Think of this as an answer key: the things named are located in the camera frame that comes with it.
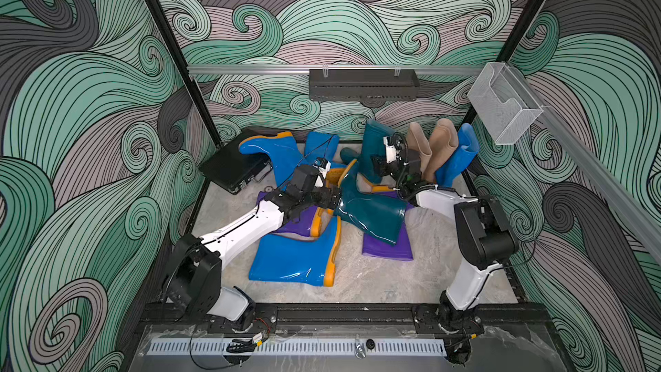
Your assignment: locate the purple boot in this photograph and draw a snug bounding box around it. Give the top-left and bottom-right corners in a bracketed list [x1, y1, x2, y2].
[270, 206, 323, 239]
[353, 189, 413, 261]

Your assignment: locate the beige boot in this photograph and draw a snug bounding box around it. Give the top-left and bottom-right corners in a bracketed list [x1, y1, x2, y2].
[423, 118, 459, 183]
[406, 122, 432, 173]

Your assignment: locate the small blue boot orange sole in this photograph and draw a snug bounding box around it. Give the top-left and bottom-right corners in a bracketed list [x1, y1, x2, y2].
[304, 132, 346, 186]

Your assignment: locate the teal boot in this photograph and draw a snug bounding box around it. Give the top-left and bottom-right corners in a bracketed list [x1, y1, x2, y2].
[333, 159, 406, 246]
[340, 120, 395, 184]

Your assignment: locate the beige boot back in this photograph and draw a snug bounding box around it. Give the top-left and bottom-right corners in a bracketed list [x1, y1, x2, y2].
[406, 122, 432, 173]

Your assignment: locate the teal boot back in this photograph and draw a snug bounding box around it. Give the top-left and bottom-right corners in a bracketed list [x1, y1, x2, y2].
[340, 120, 395, 184]

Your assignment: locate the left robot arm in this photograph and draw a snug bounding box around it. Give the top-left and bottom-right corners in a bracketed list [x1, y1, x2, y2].
[161, 158, 341, 329]

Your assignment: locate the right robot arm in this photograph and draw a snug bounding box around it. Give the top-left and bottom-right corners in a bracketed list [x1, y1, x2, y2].
[372, 132, 519, 333]

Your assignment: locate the large blue boot front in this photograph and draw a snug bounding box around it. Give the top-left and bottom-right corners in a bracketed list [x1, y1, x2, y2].
[248, 217, 342, 287]

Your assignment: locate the black case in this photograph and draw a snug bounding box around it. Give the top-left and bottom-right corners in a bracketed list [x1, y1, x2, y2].
[199, 129, 271, 195]

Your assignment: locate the black wall shelf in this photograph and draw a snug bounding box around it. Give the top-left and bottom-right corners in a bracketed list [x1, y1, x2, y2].
[308, 68, 421, 103]

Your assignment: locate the clear mesh wall bin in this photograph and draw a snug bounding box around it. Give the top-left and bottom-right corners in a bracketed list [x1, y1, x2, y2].
[468, 62, 543, 146]

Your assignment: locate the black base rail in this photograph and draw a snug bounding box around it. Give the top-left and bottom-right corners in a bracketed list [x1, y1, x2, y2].
[134, 302, 555, 337]

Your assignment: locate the aluminium rail back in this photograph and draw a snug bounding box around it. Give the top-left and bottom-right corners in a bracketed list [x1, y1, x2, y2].
[187, 64, 485, 76]

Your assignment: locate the aluminium rail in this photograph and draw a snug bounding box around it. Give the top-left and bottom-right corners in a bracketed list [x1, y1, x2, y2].
[514, 70, 660, 259]
[187, 64, 485, 76]

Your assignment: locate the white slotted cable duct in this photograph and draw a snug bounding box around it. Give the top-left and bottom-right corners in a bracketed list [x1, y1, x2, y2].
[145, 338, 447, 358]

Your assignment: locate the aluminium rail right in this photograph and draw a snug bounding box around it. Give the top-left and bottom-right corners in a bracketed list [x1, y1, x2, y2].
[514, 70, 660, 259]

